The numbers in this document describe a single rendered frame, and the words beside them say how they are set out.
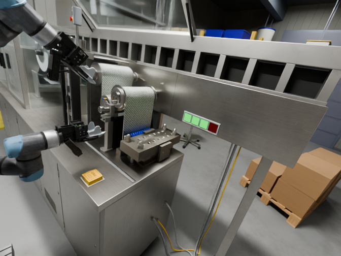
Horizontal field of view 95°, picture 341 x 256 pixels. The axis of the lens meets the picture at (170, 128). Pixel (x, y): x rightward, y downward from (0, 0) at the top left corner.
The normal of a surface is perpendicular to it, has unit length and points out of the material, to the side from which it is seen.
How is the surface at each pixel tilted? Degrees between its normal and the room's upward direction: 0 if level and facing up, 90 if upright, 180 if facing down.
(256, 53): 90
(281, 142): 90
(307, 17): 90
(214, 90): 90
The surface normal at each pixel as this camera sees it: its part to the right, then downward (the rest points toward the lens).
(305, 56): -0.61, 0.20
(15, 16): 0.40, 0.73
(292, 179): -0.83, 0.07
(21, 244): 0.18, -0.91
